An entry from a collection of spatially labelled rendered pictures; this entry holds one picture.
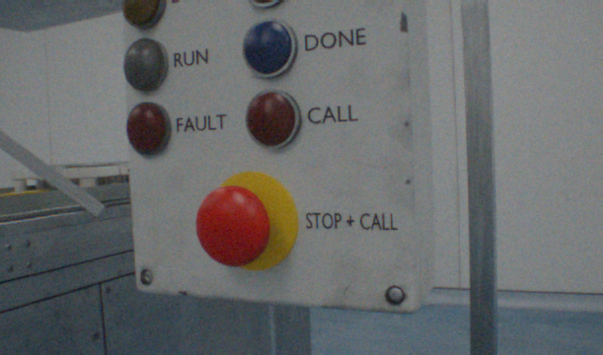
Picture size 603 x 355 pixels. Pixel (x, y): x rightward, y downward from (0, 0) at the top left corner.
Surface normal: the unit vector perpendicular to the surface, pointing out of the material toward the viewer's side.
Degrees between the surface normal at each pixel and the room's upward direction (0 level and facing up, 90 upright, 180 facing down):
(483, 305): 90
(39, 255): 90
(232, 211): 86
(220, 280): 90
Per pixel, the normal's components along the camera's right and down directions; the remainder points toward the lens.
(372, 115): -0.41, 0.07
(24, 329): 0.91, -0.01
